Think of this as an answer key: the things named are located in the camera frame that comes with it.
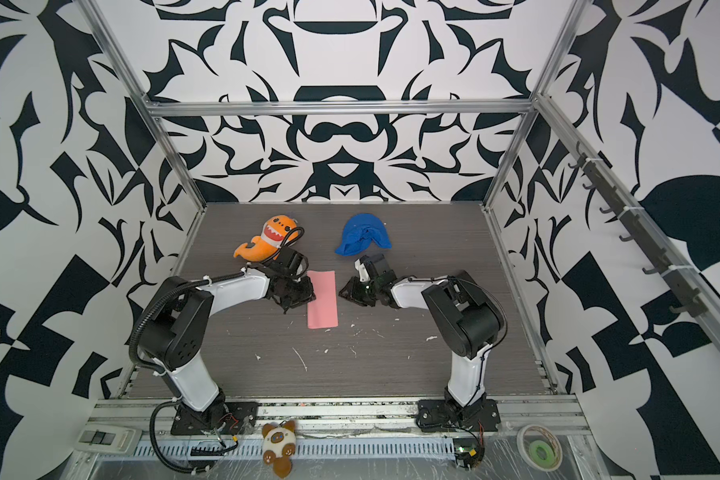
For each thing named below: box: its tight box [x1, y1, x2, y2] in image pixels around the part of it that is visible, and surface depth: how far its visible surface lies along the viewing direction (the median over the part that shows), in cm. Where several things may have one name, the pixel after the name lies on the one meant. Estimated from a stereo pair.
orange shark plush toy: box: [233, 215, 299, 263], surface depth 104 cm
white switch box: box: [74, 424, 143, 454], surface depth 70 cm
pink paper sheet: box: [307, 270, 339, 329], surface depth 93 cm
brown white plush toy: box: [261, 420, 297, 479], surface depth 70 cm
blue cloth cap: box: [335, 213, 392, 256], surface depth 107 cm
